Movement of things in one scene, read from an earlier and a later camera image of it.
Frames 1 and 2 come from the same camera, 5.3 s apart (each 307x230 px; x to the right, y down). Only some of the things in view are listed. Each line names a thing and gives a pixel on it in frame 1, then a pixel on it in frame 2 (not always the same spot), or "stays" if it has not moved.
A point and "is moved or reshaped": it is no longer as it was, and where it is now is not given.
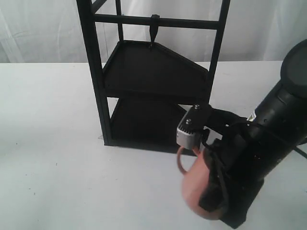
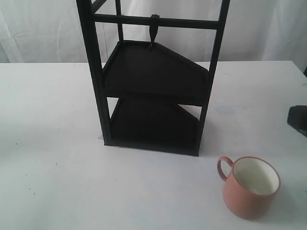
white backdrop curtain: (52, 31) stays
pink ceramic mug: (194, 181) is moved or reshaped
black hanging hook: (155, 23) stays
